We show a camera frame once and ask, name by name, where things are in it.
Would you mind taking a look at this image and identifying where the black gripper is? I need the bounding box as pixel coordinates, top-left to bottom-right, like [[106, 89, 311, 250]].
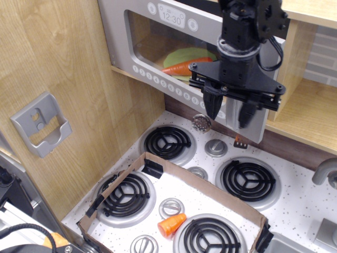
[[189, 56, 285, 129]]

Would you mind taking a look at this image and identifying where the grey toy microwave door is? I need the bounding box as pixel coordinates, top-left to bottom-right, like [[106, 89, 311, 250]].
[[98, 1, 283, 143]]

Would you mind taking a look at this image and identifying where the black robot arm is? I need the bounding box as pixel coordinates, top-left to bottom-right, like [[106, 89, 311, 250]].
[[189, 1, 288, 129]]

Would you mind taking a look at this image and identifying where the hanging silver strainer spoon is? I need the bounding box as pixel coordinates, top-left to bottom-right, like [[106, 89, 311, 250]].
[[192, 114, 212, 133]]

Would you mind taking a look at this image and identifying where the hanging orange toy spatula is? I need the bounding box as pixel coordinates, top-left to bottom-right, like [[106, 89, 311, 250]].
[[233, 134, 248, 149]]

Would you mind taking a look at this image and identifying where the grey back stove knob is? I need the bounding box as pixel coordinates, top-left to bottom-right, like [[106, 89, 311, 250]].
[[204, 139, 228, 158]]

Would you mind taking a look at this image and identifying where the grey stove knob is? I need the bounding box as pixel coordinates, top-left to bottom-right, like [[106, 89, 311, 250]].
[[204, 139, 228, 158], [188, 167, 208, 181], [130, 235, 158, 253], [158, 198, 185, 219]]

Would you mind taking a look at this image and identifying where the whole orange toy carrot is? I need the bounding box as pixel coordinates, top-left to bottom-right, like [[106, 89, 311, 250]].
[[162, 57, 213, 76]]

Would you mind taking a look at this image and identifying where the green toy plate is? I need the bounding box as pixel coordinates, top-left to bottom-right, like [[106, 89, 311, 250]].
[[163, 47, 216, 81]]

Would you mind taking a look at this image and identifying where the back left black burner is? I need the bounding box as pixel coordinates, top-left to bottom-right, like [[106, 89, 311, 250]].
[[139, 125, 197, 167]]

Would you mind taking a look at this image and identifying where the black burner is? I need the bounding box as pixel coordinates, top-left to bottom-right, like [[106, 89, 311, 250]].
[[173, 213, 248, 252], [97, 171, 156, 228], [215, 157, 282, 211], [139, 125, 197, 167]]

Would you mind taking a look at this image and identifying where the grey middle stove knob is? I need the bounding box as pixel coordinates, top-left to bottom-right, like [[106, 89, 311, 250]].
[[188, 167, 208, 181]]

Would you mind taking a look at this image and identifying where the back right black burner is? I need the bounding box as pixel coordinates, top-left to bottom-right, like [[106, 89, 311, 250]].
[[215, 157, 282, 211]]

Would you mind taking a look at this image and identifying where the grey toy faucet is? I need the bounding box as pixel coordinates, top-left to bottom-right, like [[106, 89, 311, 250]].
[[312, 158, 336, 189]]

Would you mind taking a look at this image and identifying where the grey centre front stove knob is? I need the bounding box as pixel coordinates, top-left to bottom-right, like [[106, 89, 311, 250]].
[[158, 198, 185, 219]]

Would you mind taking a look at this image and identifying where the front right black burner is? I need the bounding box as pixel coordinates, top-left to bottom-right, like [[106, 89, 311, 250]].
[[173, 213, 248, 252]]

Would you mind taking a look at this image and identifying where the orange toy carrot piece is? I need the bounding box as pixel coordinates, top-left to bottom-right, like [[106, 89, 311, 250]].
[[157, 213, 187, 237]]

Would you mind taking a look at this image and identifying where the front left black burner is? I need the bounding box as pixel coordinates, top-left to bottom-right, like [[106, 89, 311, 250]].
[[97, 171, 156, 228]]

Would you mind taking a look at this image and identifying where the grey toy sink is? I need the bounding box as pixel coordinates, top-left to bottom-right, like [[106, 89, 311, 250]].
[[265, 218, 336, 252]]

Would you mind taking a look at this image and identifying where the black equipment at left edge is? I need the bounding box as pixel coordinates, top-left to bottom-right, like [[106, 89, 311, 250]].
[[1, 167, 34, 217]]

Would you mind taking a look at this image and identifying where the brown cardboard frame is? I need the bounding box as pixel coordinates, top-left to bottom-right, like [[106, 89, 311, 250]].
[[78, 152, 273, 252]]

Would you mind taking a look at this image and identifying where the grey wall phone holder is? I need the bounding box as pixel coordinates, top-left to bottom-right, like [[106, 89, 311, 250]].
[[10, 92, 72, 158]]

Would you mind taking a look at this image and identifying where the black braided cable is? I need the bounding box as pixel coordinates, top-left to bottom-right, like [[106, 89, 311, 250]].
[[0, 223, 57, 253]]

